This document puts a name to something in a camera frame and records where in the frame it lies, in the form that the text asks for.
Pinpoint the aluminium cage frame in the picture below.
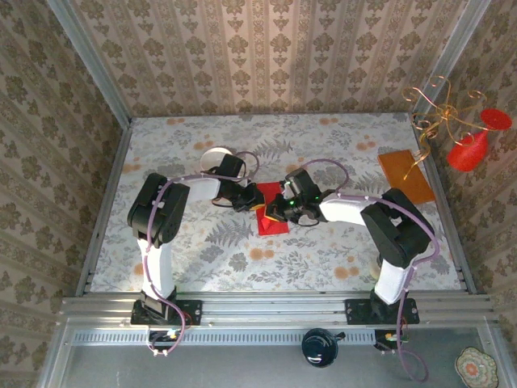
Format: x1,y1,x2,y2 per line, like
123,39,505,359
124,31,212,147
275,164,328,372
38,0,512,388

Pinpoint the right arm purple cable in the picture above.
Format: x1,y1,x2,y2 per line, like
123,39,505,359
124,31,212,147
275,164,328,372
301,158,441,383

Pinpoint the gold wire ornament stand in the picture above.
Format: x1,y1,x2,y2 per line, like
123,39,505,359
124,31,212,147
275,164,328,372
401,75,488,182

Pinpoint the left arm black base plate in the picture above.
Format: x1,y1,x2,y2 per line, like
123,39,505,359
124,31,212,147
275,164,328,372
130,297,203,327

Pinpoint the white bowl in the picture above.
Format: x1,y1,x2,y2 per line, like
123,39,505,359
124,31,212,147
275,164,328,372
200,146,231,175

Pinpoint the small controller board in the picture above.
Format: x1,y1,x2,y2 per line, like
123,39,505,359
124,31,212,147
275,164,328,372
373,329,410,356
147,327,182,359

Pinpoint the patterned decorative plate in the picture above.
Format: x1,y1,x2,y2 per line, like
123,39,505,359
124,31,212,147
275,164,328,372
455,346,499,388

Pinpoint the grey slotted cable duct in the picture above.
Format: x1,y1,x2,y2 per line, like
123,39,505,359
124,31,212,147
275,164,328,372
72,329,405,347

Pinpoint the dark blue cup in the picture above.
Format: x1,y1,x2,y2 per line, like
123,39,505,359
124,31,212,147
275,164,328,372
301,327,347,369

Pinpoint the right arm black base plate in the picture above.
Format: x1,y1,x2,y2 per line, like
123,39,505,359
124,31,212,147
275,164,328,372
345,297,420,326

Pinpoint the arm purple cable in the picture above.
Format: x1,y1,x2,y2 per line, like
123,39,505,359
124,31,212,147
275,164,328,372
144,151,262,359
301,158,441,383

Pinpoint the red wine glass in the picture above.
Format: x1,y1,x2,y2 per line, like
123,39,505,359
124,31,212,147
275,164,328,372
447,108,513,173

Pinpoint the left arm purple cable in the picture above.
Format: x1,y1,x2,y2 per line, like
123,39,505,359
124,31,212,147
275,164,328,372
144,151,262,359

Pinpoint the orange wooden board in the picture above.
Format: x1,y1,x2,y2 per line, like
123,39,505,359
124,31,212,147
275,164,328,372
377,149,436,207

